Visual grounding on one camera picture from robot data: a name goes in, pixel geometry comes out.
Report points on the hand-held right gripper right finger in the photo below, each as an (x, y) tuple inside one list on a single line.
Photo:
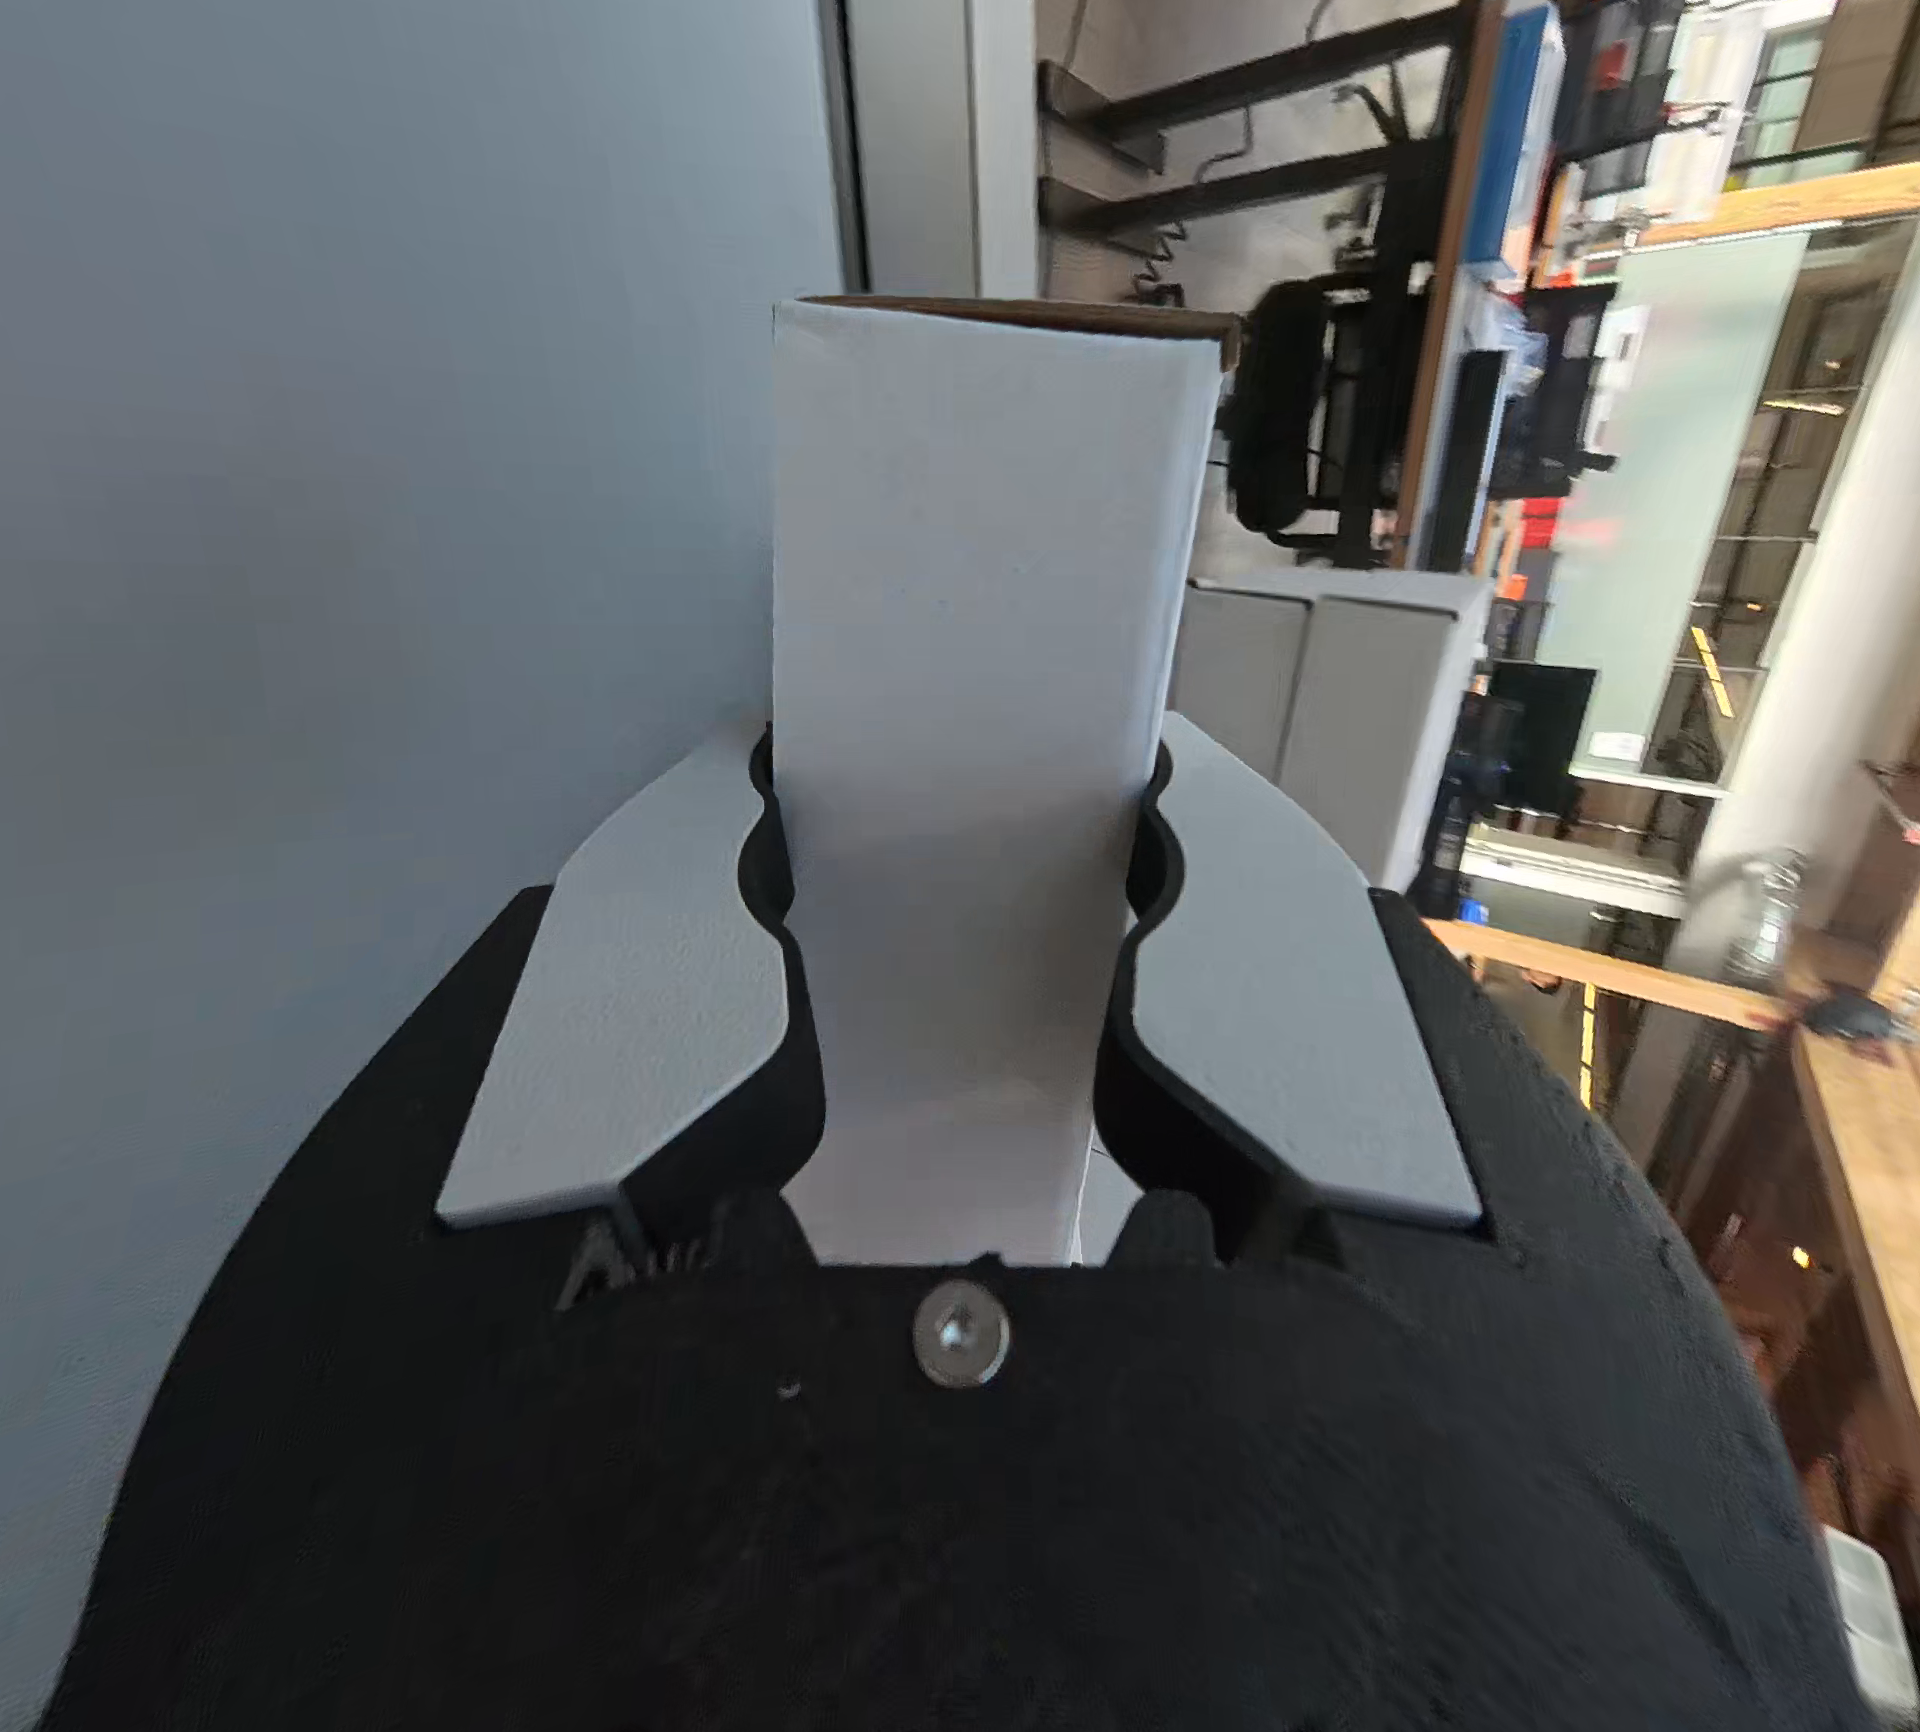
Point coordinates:
[(1290, 1013)]

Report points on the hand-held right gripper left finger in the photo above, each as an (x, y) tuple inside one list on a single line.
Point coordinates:
[(631, 1013)]

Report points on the white cardboard box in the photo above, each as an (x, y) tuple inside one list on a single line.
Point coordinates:
[(975, 712)]

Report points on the blue box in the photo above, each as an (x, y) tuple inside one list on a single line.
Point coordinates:
[(1509, 135)]

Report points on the pile of white folded boxes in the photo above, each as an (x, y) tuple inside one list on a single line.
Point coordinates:
[(1350, 712)]

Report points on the wooden table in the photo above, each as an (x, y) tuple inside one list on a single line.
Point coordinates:
[(1875, 1163)]

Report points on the white round column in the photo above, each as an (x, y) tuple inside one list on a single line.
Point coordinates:
[(1830, 652)]

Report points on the frosted glass partition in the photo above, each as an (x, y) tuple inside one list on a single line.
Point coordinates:
[(1681, 486)]

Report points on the wooden beam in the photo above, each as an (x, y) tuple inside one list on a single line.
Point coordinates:
[(1784, 202)]

